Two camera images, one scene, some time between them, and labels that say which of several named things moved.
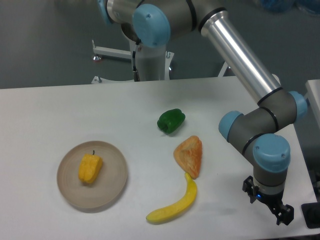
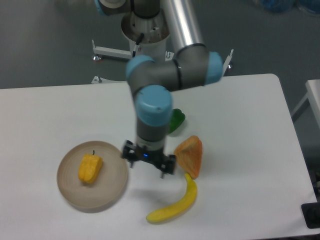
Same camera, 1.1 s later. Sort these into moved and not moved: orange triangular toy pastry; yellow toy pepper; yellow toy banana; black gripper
Moved: black gripper
Not moved: orange triangular toy pastry; yellow toy banana; yellow toy pepper
